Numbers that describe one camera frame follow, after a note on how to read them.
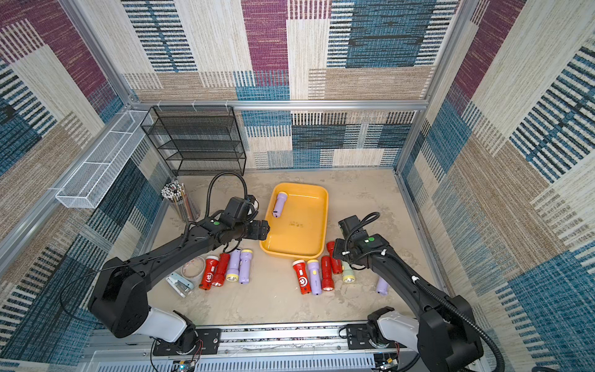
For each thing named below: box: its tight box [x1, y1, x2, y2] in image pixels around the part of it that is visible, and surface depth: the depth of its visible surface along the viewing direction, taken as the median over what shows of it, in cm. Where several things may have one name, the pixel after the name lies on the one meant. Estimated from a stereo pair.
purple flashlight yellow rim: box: [225, 248, 242, 283], surface depth 87 cm
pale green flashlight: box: [342, 260, 356, 284], surface depth 86 cm
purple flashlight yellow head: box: [238, 248, 253, 285], surface depth 88 cm
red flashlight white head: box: [198, 254, 220, 290], surface depth 87 cm
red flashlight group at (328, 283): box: [320, 255, 335, 292], surface depth 87 cm
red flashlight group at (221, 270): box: [211, 252, 231, 287], surface depth 88 cm
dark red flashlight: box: [326, 241, 344, 275], surface depth 88 cm
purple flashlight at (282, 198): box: [272, 191, 289, 219], surface depth 107 cm
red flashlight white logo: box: [292, 259, 312, 296], surface depth 86 cm
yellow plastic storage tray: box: [258, 182, 329, 261], surface depth 102 cm
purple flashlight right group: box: [306, 259, 322, 296], surface depth 86 cm
